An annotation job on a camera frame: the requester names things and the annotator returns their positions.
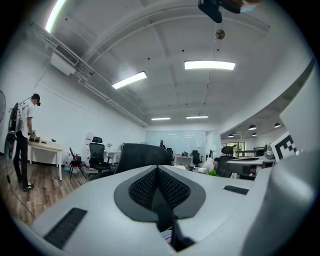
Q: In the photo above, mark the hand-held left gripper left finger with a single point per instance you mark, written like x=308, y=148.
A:
x=100, y=212

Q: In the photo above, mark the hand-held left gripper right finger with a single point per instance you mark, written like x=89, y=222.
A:
x=215, y=200

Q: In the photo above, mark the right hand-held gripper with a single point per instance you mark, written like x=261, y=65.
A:
x=295, y=200

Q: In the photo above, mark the black mesh chair with headrest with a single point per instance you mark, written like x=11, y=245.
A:
x=142, y=155

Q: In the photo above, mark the black folding chair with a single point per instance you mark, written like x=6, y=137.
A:
x=76, y=162

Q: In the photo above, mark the green potted plant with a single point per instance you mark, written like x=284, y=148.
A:
x=213, y=173

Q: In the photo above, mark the white paper sheet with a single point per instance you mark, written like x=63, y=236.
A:
x=198, y=143

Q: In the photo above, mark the window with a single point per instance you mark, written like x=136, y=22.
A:
x=240, y=146

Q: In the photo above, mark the clear water jug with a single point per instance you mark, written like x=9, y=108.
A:
x=67, y=162

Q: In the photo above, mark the white poster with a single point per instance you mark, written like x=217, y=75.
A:
x=88, y=145

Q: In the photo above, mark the glass partition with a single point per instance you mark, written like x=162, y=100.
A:
x=180, y=140

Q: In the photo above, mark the ceiling light panel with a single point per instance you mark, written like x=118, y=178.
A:
x=210, y=65
x=160, y=118
x=197, y=116
x=128, y=80

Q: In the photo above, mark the small wooden box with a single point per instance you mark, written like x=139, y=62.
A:
x=35, y=138

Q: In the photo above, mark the white ceiling pipes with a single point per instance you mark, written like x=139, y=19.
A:
x=100, y=82

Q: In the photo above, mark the black standing fan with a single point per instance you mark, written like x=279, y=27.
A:
x=2, y=107

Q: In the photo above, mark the white air conditioner unit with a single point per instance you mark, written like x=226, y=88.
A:
x=65, y=60

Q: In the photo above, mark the round brass ceiling fixture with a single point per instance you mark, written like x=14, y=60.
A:
x=220, y=34

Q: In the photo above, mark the person's blue face mask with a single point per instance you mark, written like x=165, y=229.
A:
x=247, y=8

